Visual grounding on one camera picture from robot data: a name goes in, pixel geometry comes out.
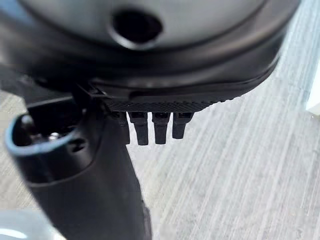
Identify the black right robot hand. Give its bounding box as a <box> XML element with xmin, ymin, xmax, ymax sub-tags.
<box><xmin>0</xmin><ymin>0</ymin><xmax>300</xmax><ymax>240</ymax></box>

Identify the white cabinet edge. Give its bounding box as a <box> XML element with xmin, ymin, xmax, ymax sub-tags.
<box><xmin>305</xmin><ymin>65</ymin><xmax>320</xmax><ymax>116</ymax></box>

